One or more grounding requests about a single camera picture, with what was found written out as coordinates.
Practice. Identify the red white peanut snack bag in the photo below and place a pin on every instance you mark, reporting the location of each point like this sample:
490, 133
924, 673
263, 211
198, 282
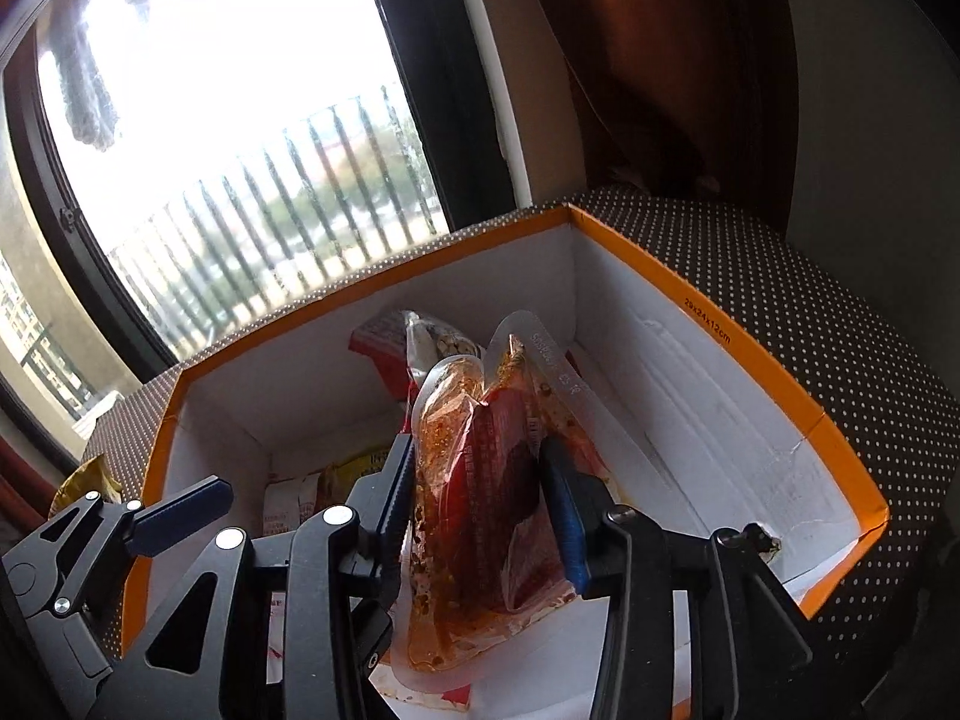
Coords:
404, 346

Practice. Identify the dark red curtain right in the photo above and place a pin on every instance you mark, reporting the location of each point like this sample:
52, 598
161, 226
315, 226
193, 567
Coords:
685, 96

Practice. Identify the yellow honey butter chip bag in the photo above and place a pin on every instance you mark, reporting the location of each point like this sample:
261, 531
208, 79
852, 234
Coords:
93, 476

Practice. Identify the yellow cartoon noodle snack packet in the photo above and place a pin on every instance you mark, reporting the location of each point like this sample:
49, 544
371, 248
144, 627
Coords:
337, 480

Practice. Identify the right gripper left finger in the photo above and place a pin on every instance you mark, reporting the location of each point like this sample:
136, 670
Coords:
287, 626

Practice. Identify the red clear spicy snack pouch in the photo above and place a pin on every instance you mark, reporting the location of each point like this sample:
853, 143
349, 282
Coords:
482, 585

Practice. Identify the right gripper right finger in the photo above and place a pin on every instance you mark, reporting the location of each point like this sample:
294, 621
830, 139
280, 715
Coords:
747, 634

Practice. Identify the black window frame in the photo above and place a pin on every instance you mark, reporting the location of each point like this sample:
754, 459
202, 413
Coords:
199, 83

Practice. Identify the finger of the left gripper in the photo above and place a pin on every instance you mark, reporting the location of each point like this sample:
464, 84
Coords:
162, 525

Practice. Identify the brown polka dot tablecloth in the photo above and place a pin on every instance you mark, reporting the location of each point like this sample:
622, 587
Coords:
901, 421

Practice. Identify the white red sachet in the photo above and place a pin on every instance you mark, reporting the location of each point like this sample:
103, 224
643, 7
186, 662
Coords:
285, 506

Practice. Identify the orange cardboard box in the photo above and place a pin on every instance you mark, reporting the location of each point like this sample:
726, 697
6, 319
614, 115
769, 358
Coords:
709, 430

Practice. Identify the hanging grey cloth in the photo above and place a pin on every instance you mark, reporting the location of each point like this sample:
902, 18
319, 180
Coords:
88, 107

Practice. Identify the black balcony railing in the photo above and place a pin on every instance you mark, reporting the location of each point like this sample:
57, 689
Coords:
116, 267

